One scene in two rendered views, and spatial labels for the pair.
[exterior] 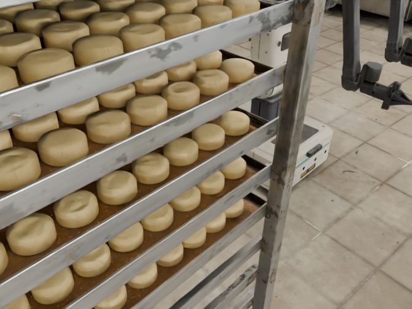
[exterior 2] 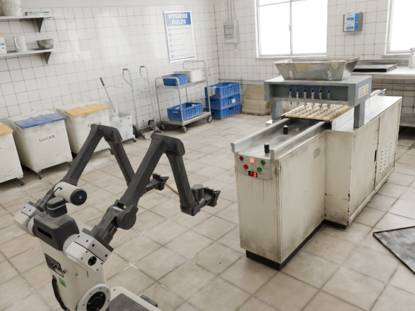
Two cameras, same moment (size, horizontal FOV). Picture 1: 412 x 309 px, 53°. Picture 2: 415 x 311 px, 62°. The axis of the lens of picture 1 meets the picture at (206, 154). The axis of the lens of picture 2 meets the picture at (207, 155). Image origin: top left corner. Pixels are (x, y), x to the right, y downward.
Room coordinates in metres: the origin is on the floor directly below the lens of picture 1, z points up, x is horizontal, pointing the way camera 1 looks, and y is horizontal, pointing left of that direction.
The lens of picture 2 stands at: (1.50, 0.97, 1.59)
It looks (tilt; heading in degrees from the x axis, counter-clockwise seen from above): 20 degrees down; 268
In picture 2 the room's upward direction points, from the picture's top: 5 degrees counter-clockwise
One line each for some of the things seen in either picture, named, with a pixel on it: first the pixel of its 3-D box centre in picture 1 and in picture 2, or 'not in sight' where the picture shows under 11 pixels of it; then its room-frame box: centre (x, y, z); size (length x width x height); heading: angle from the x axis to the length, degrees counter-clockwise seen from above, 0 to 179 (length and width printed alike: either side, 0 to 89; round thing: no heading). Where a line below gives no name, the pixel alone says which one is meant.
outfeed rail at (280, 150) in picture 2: not in sight; (338, 115); (0.36, -1.65, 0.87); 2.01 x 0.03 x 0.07; 45
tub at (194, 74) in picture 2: not in sight; (188, 75); (1.52, -5.34, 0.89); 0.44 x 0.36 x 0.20; 141
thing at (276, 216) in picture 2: not in sight; (283, 190); (0.90, -1.31, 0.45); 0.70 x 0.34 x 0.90; 45
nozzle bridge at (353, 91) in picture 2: not in sight; (315, 100); (0.55, -1.67, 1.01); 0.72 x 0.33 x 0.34; 135
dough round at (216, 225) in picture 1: (211, 219); not in sight; (0.54, -0.01, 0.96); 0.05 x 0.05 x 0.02
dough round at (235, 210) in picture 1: (230, 205); not in sight; (0.58, -0.05, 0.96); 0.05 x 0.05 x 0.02
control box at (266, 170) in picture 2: not in sight; (254, 165); (1.16, -1.05, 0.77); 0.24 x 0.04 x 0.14; 135
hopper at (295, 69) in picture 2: not in sight; (315, 69); (0.55, -1.67, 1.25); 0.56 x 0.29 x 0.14; 135
